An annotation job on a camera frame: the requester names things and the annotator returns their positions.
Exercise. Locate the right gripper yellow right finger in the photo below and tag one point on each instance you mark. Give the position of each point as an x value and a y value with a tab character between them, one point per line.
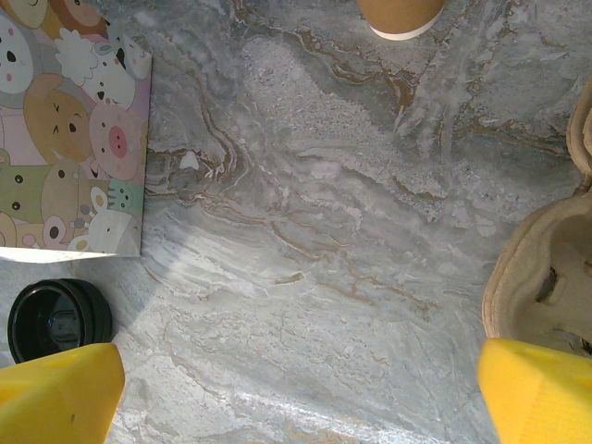
541	398

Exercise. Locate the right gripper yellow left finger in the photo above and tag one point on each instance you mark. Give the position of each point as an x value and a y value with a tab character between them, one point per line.
55	398

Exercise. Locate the pulp paper cup carrier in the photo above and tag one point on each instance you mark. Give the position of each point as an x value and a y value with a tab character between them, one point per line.
488	300
546	259

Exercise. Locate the white cartoon print paper bag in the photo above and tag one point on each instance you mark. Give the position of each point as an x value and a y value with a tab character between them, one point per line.
69	129

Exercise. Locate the brown paper coffee cup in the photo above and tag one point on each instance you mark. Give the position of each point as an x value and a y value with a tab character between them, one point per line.
400	16

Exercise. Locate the black plastic cup lid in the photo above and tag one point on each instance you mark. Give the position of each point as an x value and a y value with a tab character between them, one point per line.
55	319

